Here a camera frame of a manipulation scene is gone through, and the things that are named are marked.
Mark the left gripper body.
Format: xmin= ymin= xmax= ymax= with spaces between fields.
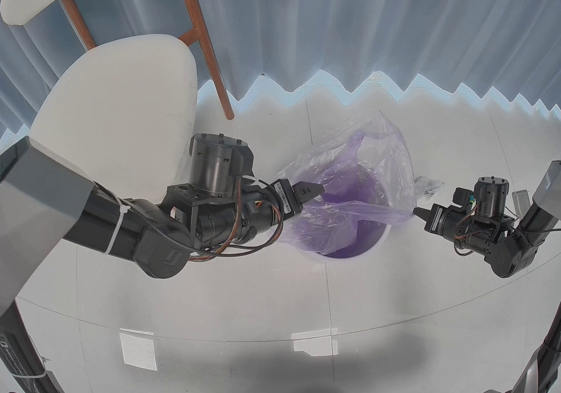
xmin=195 ymin=179 xmax=303 ymax=252

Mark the pale blue curtain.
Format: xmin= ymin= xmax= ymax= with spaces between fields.
xmin=0 ymin=0 xmax=561 ymax=140

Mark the white cushioned wooden chair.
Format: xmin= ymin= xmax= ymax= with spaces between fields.
xmin=0 ymin=0 xmax=236 ymax=197

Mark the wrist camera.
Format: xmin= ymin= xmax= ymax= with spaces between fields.
xmin=453 ymin=186 xmax=477 ymax=210
xmin=230 ymin=147 xmax=255 ymax=183

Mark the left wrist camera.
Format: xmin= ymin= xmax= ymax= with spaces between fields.
xmin=230 ymin=147 xmax=255 ymax=183

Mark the white trash bin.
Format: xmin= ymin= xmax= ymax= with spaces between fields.
xmin=304 ymin=190 xmax=392 ymax=266

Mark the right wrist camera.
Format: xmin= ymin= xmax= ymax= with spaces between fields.
xmin=453 ymin=186 xmax=477 ymax=210

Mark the white paper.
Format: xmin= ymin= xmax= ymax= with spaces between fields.
xmin=414 ymin=176 xmax=444 ymax=199

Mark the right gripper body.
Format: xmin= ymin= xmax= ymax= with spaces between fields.
xmin=423 ymin=204 xmax=478 ymax=247

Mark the purple plastic bag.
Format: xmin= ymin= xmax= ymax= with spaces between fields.
xmin=277 ymin=108 xmax=417 ymax=260

